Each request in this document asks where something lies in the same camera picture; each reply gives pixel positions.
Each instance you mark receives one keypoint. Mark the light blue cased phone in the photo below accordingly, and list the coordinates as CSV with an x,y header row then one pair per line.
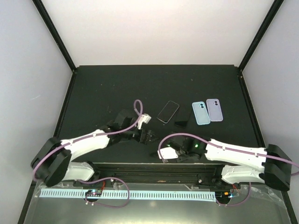
x,y
200,113

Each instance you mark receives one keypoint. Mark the silver edged smartphone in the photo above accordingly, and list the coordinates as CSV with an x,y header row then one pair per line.
x,y
168,112

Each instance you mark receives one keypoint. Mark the left controller board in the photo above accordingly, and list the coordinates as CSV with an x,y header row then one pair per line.
x,y
93,193

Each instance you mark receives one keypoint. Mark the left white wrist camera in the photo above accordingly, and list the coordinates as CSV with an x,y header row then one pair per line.
x,y
144,118

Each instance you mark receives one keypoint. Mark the right controller board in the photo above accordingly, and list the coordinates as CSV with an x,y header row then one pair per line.
x,y
224,194

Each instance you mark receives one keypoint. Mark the lilac phone case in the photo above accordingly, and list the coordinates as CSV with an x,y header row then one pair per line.
x,y
214,110

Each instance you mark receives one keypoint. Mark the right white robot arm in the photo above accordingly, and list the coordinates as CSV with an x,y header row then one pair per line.
x,y
243,158

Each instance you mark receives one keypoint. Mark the black frame post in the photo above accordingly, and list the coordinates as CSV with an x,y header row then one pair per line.
x,y
260,33
54,33

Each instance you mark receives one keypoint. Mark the white slotted cable duct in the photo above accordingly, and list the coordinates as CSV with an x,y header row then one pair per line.
x,y
132,195

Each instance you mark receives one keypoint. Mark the black smartphone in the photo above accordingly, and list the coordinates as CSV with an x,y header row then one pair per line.
x,y
182,117

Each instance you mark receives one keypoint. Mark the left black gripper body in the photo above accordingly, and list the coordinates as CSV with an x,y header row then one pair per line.
x,y
142,140

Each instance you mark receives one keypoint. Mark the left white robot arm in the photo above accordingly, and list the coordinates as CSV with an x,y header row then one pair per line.
x,y
55,162

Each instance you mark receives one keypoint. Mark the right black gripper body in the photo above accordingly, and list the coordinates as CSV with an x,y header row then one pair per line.
x,y
183,154

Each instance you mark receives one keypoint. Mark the controller board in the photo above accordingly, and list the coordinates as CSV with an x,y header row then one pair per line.
x,y
224,194
93,193

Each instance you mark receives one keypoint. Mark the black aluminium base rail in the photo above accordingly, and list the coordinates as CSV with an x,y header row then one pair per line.
x,y
212,175

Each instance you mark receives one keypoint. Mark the right black frame post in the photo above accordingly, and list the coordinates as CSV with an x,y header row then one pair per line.
x,y
260,33

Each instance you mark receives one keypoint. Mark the left black frame post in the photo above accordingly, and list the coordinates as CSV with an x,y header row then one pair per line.
x,y
54,33

